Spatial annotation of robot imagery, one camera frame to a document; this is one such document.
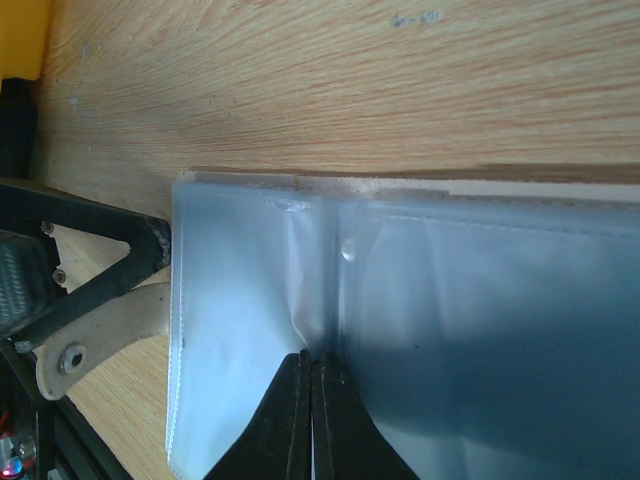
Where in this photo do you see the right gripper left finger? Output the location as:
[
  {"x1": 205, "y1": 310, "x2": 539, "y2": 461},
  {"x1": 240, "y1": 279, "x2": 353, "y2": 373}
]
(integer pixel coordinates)
[{"x1": 206, "y1": 351, "x2": 311, "y2": 479}]

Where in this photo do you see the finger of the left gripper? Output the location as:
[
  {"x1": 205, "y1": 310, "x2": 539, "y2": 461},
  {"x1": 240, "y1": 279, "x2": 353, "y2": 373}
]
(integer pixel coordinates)
[
  {"x1": 1, "y1": 182, "x2": 171, "y2": 350},
  {"x1": 36, "y1": 283, "x2": 170, "y2": 400}
]

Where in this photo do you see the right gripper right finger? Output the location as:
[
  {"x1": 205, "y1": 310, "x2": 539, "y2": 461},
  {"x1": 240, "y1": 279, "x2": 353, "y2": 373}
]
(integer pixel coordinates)
[{"x1": 311, "y1": 354, "x2": 417, "y2": 479}]

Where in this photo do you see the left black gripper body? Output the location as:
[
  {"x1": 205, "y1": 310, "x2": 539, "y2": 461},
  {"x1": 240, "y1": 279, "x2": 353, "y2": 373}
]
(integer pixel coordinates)
[{"x1": 0, "y1": 229, "x2": 64, "y2": 480}]

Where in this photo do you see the translucent plastic card holder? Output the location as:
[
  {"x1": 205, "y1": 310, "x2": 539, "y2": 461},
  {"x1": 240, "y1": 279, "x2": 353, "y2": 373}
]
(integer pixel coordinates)
[{"x1": 164, "y1": 172, "x2": 640, "y2": 480}]

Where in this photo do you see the black bin near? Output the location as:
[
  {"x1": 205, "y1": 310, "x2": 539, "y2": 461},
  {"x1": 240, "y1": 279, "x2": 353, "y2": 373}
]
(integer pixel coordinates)
[{"x1": 0, "y1": 78, "x2": 38, "y2": 179}]

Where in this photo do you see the yellow bin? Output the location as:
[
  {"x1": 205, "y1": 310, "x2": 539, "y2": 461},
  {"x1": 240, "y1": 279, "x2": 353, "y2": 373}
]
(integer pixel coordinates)
[{"x1": 0, "y1": 0, "x2": 51, "y2": 81}]

